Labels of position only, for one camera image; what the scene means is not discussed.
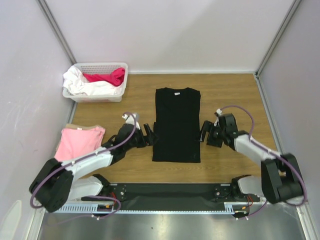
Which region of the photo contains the black t-shirt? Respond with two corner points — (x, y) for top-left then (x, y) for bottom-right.
(152, 87), (201, 163)

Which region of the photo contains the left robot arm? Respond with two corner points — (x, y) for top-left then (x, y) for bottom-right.
(29, 123), (159, 213)

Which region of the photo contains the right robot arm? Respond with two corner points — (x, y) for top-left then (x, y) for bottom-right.
(199, 113), (307, 204)

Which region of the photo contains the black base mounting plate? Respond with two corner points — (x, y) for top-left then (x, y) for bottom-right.
(82, 182), (261, 213)

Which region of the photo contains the folded pink t-shirt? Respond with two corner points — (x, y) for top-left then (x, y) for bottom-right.
(54, 126), (106, 162)

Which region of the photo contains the magenta t-shirt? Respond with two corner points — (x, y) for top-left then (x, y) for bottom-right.
(83, 67), (126, 87)

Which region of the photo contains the folded beige t-shirt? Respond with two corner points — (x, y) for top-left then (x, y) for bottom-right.
(65, 123), (101, 131)

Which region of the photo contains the white plastic laundry basket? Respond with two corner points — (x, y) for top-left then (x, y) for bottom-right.
(62, 62), (128, 103)

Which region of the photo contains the white t-shirt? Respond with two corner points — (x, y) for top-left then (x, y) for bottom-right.
(63, 66), (122, 96)

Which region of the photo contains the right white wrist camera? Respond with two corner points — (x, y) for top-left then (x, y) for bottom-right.
(213, 108), (223, 127)

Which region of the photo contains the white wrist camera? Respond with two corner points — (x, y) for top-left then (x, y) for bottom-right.
(213, 108), (223, 127)
(122, 113), (140, 128)

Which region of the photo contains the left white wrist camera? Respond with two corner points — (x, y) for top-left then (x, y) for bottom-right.
(122, 113), (140, 128)

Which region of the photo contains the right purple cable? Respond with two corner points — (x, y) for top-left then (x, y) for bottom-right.
(219, 104), (308, 221)

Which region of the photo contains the aluminium frame rail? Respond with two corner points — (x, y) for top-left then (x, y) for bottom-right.
(34, 182), (310, 206)

